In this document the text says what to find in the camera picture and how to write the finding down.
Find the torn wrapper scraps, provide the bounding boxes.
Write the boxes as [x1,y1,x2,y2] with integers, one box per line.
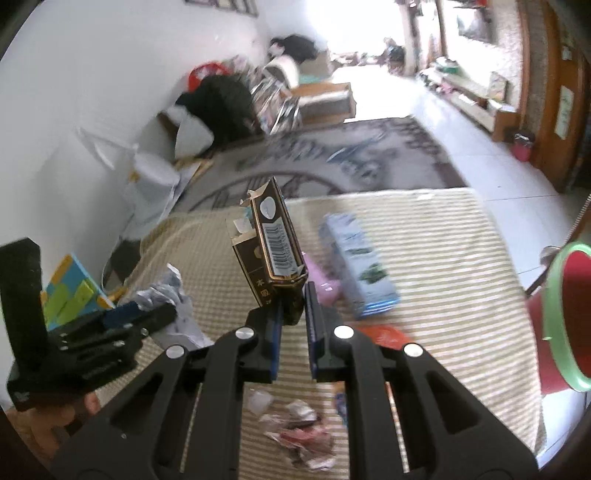
[260,399,339,472]

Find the dark framed wall picture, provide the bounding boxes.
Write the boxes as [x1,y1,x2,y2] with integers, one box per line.
[217,0,260,18]

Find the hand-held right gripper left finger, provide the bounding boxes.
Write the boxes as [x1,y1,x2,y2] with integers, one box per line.
[50,299,284,480]

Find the yellow striped mat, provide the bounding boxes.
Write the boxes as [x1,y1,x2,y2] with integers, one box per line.
[98,186,549,480]

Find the red flat packet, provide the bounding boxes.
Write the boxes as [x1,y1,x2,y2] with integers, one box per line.
[355,324,415,352]

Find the black tablet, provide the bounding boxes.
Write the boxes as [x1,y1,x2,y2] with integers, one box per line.
[103,237,142,288]

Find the small red floor bin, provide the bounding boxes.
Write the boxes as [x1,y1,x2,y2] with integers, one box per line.
[512,132,536,162]

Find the red bag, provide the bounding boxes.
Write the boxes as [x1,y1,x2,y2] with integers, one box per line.
[189,62,230,92]

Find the pink plastic bag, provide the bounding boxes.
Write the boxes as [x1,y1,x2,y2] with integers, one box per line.
[302,252,345,306]

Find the light blue carton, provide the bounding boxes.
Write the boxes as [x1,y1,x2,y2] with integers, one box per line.
[320,212,402,320]

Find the white plastic bag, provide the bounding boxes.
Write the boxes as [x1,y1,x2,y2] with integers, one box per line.
[174,110,216,161]

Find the white paper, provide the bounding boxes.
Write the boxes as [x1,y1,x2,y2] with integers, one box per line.
[133,263,216,350]

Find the metal folding rack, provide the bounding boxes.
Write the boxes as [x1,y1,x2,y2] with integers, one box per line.
[251,76,304,136]

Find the person's left hand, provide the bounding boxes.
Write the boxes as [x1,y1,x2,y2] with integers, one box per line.
[9,393,101,464]

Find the blue yellow green plastic board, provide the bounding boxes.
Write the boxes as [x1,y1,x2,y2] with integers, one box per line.
[40,252,117,332]

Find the white beaded chain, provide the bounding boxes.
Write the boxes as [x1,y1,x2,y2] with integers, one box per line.
[571,193,591,237]

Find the wooden wall partition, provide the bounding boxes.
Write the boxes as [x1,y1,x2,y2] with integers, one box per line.
[516,0,591,193]

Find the red bin with green rim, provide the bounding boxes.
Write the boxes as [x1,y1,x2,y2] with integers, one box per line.
[525,242,591,396]

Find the grey patterned rug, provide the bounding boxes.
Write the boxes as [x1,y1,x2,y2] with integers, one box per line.
[177,117,470,214]

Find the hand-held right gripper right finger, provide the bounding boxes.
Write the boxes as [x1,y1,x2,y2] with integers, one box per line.
[305,281,539,480]

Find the pile of black clothes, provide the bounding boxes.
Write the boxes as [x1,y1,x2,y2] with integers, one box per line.
[270,34,320,64]

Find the low television cabinet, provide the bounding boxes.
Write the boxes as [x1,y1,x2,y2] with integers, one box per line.
[417,59,521,142]

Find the dark brown barcode box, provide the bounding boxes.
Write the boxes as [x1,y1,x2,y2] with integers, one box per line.
[225,176,310,327]

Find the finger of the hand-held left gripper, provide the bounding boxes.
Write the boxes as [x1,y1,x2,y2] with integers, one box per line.
[98,300,179,337]

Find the blue and orange wrapper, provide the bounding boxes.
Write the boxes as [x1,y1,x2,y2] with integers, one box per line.
[332,382,352,426]

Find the black jacket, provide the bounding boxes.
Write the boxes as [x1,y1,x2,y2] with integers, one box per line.
[175,73,258,140]

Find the small white plastic scrap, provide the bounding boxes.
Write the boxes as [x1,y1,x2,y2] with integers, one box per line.
[246,388,274,415]

